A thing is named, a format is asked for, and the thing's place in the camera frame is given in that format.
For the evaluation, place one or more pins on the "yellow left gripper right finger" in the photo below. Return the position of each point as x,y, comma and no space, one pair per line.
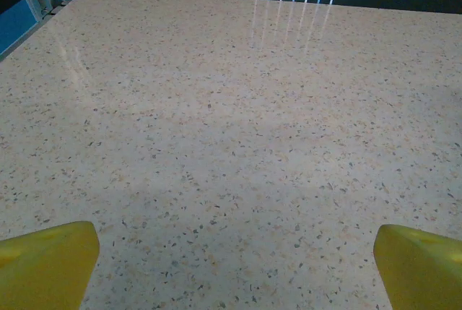
422,274

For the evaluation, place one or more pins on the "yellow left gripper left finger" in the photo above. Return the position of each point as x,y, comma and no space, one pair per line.
43,270

